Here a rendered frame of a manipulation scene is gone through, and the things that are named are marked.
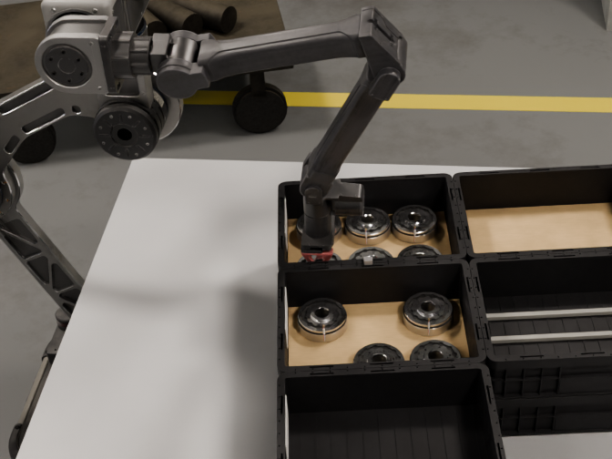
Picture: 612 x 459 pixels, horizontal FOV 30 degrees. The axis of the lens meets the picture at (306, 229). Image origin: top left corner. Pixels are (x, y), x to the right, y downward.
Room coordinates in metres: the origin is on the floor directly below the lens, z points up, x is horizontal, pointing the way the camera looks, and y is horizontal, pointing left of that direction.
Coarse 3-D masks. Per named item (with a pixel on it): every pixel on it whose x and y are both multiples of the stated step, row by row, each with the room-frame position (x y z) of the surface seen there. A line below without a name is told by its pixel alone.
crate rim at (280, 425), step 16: (368, 368) 1.50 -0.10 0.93; (384, 368) 1.49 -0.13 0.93; (400, 368) 1.49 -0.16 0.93; (416, 368) 1.49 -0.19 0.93; (432, 368) 1.49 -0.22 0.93; (448, 368) 1.48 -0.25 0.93; (464, 368) 1.48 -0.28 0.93; (480, 368) 1.48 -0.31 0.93; (496, 416) 1.36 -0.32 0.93; (496, 432) 1.32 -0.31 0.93; (496, 448) 1.28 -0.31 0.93
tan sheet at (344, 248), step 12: (444, 216) 2.06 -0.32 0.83; (288, 228) 2.05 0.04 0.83; (444, 228) 2.01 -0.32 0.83; (288, 240) 2.01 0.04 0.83; (348, 240) 1.99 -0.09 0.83; (384, 240) 1.98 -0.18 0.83; (396, 240) 1.98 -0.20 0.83; (432, 240) 1.97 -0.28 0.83; (444, 240) 1.97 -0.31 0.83; (288, 252) 1.97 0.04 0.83; (300, 252) 1.96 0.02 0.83; (336, 252) 1.95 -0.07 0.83; (348, 252) 1.95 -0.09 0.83; (396, 252) 1.94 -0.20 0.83; (444, 252) 1.93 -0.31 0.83
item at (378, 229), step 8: (368, 208) 2.07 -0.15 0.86; (376, 208) 2.06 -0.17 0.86; (352, 216) 2.04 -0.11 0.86; (384, 216) 2.03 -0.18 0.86; (352, 224) 2.01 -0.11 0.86; (376, 224) 2.01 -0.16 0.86; (384, 224) 2.01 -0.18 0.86; (352, 232) 1.99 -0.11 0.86; (360, 232) 1.98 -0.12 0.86; (368, 232) 1.98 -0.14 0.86; (376, 232) 1.98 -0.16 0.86
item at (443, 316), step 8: (416, 296) 1.76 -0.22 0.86; (424, 296) 1.76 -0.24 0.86; (432, 296) 1.76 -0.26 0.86; (440, 296) 1.75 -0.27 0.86; (408, 304) 1.74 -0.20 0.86; (416, 304) 1.73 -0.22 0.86; (440, 304) 1.73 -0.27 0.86; (448, 304) 1.73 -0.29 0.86; (408, 312) 1.71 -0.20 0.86; (416, 312) 1.71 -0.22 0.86; (440, 312) 1.70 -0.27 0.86; (448, 312) 1.70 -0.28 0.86; (416, 320) 1.69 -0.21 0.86; (424, 320) 1.69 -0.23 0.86; (432, 320) 1.69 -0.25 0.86; (440, 320) 1.68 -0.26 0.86
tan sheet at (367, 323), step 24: (360, 312) 1.75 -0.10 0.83; (384, 312) 1.75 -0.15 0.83; (456, 312) 1.73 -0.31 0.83; (360, 336) 1.68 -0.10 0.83; (384, 336) 1.68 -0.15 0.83; (408, 336) 1.67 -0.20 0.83; (432, 336) 1.67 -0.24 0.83; (456, 336) 1.66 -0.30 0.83; (312, 360) 1.62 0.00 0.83; (336, 360) 1.62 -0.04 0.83; (408, 360) 1.61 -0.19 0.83
